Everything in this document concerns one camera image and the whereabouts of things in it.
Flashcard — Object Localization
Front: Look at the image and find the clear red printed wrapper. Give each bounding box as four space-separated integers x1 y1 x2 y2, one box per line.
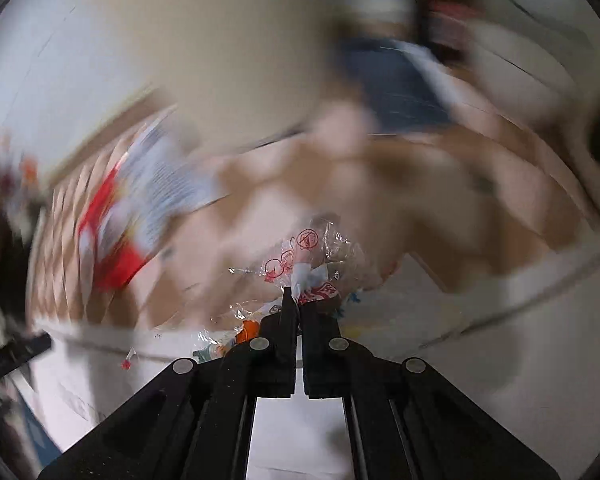
191 213 401 366

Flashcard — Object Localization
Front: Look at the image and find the white printed plastic bag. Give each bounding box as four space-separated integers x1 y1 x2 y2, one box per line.
111 106 227 259

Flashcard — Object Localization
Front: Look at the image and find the red snack bag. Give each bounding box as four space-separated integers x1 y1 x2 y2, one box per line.
78 162 149 301

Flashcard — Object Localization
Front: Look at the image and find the checkered pink table cloth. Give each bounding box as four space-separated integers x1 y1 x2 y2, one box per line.
24 84 600 351

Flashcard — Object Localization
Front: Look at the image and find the dark blue phone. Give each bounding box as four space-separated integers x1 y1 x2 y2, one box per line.
338 37 454 136

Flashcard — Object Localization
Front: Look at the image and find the cream utensil holder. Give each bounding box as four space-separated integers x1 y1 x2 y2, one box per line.
90 0 362 153

